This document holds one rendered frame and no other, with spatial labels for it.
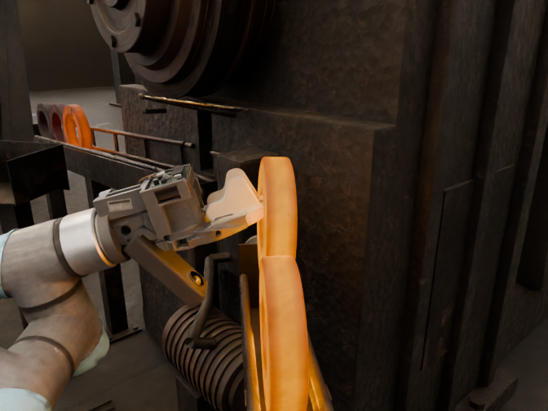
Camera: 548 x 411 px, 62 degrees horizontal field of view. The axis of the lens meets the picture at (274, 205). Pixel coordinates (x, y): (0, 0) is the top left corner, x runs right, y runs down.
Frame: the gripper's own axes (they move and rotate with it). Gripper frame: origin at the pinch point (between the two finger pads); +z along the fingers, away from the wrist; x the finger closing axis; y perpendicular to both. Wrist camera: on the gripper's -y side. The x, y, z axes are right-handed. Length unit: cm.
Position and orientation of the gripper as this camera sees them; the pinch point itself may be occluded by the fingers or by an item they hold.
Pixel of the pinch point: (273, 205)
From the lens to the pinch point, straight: 56.0
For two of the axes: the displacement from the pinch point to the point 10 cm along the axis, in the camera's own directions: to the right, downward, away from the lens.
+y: -2.6, -9.0, -3.6
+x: -1.0, -3.4, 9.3
